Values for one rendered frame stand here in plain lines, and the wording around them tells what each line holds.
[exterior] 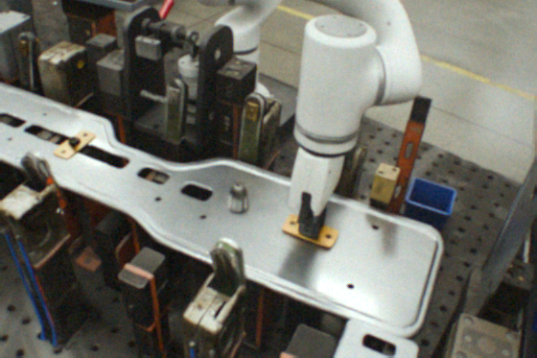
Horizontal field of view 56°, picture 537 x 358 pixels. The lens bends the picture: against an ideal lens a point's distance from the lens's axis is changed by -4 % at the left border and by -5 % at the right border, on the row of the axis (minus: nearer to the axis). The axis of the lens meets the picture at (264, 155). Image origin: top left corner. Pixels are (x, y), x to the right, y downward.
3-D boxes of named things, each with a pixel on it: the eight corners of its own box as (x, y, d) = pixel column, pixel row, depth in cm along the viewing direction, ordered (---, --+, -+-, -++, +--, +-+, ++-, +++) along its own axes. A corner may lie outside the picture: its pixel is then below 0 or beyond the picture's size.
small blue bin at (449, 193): (396, 227, 125) (405, 201, 120) (406, 202, 132) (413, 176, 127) (440, 242, 122) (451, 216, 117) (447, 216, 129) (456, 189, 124)
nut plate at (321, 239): (280, 229, 81) (281, 224, 80) (290, 214, 84) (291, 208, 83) (331, 249, 79) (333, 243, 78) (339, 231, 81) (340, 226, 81)
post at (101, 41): (107, 184, 132) (84, 40, 107) (120, 173, 135) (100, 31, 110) (124, 190, 130) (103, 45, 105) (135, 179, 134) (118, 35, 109)
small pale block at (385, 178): (339, 308, 106) (374, 174, 84) (345, 296, 109) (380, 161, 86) (356, 315, 105) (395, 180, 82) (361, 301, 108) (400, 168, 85)
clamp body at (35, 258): (29, 336, 97) (-26, 207, 75) (70, 291, 106) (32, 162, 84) (66, 356, 94) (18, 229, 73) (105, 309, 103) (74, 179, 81)
